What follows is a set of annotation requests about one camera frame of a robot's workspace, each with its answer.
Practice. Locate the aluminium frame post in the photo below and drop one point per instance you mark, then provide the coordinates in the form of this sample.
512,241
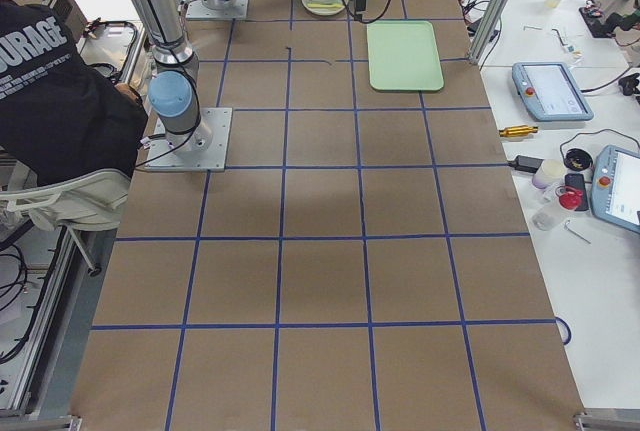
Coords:
485,29

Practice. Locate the blue teach pendant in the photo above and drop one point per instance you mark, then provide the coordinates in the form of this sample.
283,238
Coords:
549,92
615,188

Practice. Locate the white lavender cup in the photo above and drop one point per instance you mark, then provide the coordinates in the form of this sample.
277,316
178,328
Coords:
550,171

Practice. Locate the upper blue teach pendant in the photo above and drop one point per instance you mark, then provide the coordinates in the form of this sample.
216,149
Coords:
549,92

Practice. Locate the black round dish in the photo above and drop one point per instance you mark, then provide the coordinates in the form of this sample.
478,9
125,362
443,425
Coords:
577,160

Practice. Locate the clear plastic cup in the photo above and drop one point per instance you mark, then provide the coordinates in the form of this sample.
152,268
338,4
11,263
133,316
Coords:
549,216

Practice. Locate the silver allen key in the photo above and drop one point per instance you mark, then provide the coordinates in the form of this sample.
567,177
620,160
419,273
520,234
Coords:
567,226

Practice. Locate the red round cap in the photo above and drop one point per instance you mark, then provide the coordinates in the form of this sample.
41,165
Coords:
569,197

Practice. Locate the black power adapter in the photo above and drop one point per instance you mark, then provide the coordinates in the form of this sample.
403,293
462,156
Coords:
525,164

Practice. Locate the gold metal cylinder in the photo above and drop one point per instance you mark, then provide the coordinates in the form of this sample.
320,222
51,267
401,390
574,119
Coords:
516,132

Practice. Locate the black smartphone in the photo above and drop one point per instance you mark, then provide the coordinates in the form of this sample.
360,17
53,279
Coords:
577,181

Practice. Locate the yellow plastic fork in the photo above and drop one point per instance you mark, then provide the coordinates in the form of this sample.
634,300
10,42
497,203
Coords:
315,5

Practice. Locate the person in black hoodie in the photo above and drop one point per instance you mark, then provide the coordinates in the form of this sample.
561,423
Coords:
59,116

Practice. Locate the white office chair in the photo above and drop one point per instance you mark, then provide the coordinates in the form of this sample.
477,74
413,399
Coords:
92,202

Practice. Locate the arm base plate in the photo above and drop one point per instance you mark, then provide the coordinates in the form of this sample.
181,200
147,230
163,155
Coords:
206,149
210,10

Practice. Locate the lower blue teach pendant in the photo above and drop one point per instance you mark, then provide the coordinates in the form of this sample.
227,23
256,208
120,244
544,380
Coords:
615,188

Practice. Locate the green plastic tray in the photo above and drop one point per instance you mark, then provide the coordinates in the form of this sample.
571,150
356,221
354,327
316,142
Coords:
403,56

